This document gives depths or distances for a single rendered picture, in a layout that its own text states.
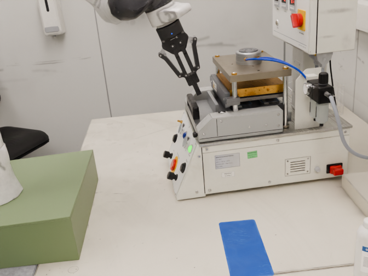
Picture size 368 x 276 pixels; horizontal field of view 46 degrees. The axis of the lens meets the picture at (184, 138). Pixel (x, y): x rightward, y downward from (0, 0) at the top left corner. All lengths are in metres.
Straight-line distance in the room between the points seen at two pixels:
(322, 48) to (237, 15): 1.67
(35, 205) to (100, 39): 1.84
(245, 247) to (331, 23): 0.63
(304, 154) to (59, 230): 0.73
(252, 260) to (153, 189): 0.46
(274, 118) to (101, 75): 1.83
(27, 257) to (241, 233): 0.54
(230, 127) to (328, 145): 0.31
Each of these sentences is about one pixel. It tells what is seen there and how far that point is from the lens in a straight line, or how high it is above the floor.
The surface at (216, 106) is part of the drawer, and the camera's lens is 1.32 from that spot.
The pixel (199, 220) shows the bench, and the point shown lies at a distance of 1.24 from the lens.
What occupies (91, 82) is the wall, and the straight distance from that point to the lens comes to 2.96.
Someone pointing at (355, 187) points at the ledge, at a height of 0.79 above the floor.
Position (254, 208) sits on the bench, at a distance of 1.28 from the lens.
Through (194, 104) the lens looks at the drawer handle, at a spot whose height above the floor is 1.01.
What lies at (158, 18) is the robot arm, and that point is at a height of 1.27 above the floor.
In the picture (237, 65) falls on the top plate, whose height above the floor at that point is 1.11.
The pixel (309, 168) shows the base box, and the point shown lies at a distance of 1.38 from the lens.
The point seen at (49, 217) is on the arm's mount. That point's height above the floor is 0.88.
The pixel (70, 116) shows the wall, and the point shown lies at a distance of 3.05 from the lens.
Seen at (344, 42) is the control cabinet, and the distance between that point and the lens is 1.30.
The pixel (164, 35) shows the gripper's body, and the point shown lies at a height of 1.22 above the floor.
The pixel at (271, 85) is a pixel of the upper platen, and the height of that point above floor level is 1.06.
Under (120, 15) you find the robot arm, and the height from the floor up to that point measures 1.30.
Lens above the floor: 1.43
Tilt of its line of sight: 23 degrees down
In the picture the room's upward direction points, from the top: 5 degrees counter-clockwise
